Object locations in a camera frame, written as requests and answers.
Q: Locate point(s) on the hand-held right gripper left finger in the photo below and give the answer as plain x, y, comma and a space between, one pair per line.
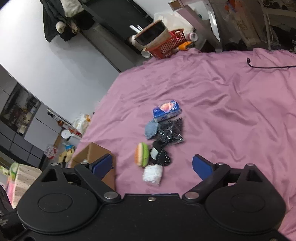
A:
103, 165

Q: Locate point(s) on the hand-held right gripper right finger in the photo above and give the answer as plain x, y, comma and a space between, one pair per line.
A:
203, 166

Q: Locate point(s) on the brown cardboard box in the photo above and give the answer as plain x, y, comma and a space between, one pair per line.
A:
97, 150

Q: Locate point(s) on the burger soft toy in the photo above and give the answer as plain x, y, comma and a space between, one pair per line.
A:
141, 154

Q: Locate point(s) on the black and white fabric item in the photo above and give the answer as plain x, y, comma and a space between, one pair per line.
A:
160, 156

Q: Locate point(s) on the black shiny packet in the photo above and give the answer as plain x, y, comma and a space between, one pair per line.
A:
171, 132

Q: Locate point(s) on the white soft pack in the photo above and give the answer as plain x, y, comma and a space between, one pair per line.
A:
152, 175

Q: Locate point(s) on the blue tissue pack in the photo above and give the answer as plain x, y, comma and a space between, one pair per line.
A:
167, 111

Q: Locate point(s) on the pink plastic packet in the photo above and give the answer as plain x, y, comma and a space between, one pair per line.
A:
10, 190

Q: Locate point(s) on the yellow rice bag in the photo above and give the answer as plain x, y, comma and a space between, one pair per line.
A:
81, 124

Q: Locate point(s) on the white kettle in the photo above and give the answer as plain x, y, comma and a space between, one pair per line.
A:
66, 134

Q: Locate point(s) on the table with dotted cloth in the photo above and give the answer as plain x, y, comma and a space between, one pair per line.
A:
27, 176

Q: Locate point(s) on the green tissue pack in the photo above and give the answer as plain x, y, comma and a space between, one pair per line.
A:
13, 169

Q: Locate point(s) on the water bottle pack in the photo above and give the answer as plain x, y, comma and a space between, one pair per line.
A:
49, 150

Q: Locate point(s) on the pink bed sheet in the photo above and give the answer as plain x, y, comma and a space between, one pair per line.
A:
231, 104

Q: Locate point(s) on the kitchen cabinet unit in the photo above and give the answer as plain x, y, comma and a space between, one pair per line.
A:
39, 129

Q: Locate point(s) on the white paper cup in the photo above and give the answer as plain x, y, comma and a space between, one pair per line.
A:
145, 53

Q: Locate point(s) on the orange tool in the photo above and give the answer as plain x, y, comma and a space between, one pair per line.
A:
185, 45

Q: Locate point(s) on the red plastic basket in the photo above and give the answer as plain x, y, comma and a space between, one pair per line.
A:
171, 45

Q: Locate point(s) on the clear plastic jar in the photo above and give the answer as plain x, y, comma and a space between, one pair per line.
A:
134, 39

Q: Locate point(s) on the small white jar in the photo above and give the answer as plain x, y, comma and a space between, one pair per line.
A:
193, 36

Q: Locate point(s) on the stacked dark bowls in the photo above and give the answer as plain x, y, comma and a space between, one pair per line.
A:
150, 34

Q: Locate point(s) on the white sticks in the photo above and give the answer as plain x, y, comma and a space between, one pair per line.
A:
136, 27

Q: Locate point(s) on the white plastic bag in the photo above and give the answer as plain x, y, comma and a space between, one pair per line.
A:
182, 25

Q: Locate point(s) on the silver desk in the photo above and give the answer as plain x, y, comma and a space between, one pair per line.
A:
203, 20

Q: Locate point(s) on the printed white bag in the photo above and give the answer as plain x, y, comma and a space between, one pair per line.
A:
240, 25

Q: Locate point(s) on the hanging dark clothes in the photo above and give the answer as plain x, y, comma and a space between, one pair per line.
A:
53, 23

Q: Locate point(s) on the black flat panel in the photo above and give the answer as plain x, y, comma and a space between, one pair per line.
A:
120, 14

